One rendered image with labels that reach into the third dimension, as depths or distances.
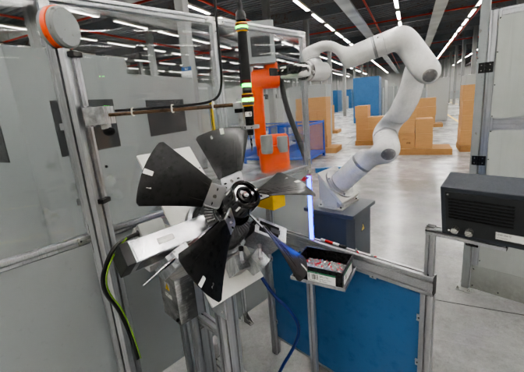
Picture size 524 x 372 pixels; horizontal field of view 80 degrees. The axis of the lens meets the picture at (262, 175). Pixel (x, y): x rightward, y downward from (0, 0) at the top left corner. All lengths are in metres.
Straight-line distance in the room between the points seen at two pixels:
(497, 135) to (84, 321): 2.69
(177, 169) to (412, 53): 1.01
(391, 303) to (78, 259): 1.41
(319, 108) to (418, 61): 7.83
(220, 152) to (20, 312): 1.08
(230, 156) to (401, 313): 0.96
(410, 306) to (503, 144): 1.50
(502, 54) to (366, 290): 1.77
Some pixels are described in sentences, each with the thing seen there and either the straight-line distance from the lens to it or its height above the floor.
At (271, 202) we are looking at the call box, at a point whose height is 1.03.
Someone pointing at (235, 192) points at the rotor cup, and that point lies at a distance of 1.11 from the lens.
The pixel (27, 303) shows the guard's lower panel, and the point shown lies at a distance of 1.74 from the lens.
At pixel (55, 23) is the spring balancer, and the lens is 1.48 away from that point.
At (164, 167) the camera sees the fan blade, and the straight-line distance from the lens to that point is 1.09.
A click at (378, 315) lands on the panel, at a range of 1.58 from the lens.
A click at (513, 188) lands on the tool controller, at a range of 1.16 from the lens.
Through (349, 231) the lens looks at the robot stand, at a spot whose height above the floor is 0.83.
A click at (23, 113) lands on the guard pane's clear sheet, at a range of 1.60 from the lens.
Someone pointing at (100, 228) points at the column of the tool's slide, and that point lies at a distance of 1.53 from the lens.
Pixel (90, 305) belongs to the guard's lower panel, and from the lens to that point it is 1.82.
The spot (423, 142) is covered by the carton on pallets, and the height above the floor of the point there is 0.30.
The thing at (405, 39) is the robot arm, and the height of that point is 1.74.
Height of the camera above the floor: 1.53
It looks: 13 degrees down
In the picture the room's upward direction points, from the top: 5 degrees counter-clockwise
